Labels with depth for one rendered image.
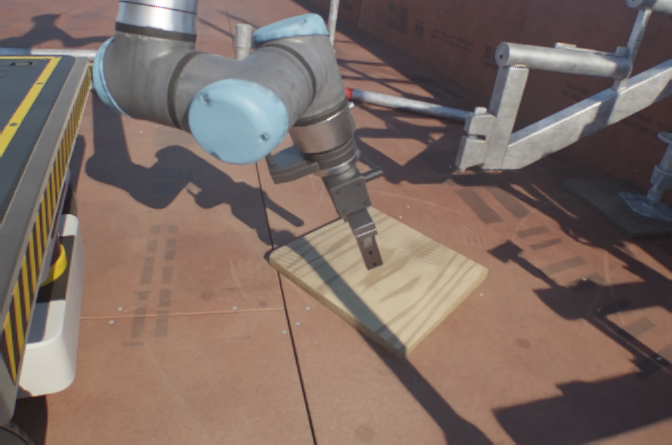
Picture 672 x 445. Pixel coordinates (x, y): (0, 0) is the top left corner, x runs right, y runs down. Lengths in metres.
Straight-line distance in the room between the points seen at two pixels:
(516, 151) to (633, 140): 0.72
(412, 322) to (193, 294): 0.36
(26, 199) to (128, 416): 0.32
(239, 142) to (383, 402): 0.39
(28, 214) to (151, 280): 0.45
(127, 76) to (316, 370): 0.45
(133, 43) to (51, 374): 0.37
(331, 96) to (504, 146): 0.56
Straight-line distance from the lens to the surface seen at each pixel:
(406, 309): 0.75
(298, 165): 0.59
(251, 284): 0.78
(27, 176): 0.43
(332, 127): 0.56
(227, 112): 0.43
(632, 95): 1.22
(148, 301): 0.76
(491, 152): 1.02
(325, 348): 0.68
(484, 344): 0.77
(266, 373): 0.64
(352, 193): 0.59
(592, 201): 1.41
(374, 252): 0.64
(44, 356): 0.55
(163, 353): 0.68
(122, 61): 0.52
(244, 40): 1.68
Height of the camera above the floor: 0.50
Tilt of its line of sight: 28 degrees down
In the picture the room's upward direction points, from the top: 9 degrees clockwise
